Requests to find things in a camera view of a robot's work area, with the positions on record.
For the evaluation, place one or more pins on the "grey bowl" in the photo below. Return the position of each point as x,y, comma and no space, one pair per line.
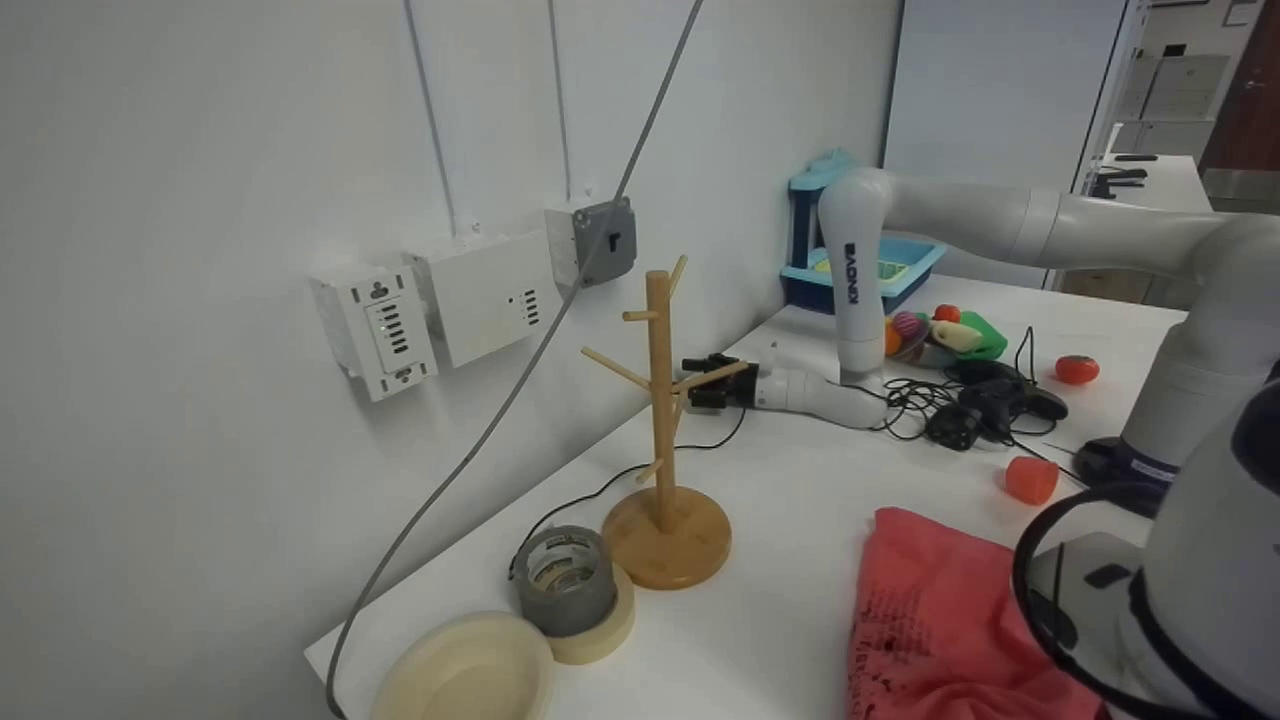
540,604

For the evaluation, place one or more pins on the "small black camera device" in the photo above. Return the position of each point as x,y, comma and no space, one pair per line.
722,381

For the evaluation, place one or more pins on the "cream tape roll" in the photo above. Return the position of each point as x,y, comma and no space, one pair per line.
607,641

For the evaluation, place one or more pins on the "brown door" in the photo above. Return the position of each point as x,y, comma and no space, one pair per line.
1247,93

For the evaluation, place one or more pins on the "white cabinet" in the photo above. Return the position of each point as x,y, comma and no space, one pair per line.
1145,183

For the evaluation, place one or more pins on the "grey junction box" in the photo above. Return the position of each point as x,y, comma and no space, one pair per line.
594,242

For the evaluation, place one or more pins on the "black handheld controller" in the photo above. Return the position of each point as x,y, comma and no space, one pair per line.
1012,393

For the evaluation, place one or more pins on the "white plain wall box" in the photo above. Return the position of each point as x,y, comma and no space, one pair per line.
480,301

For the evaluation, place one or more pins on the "cream bowl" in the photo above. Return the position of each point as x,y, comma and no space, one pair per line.
462,674

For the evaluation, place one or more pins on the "red shirt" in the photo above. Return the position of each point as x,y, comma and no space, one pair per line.
933,627

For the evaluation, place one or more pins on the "white robot arm with lettering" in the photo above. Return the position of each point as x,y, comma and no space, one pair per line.
855,267

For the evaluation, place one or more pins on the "black power adapter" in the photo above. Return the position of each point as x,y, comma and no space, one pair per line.
959,426

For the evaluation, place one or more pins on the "white slotted outlet box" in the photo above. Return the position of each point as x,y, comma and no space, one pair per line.
374,335

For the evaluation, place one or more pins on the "blue plastic bin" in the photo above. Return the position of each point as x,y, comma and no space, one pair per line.
904,287

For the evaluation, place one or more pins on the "wooden mug tree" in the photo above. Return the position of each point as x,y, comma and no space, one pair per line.
667,535

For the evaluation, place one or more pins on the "white wall conduit pipe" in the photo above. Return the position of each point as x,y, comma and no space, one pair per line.
561,107
429,121

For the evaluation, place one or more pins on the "small orange cup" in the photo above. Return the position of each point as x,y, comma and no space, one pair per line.
1028,482

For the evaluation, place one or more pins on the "small red toy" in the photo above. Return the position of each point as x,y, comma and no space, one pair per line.
1079,368

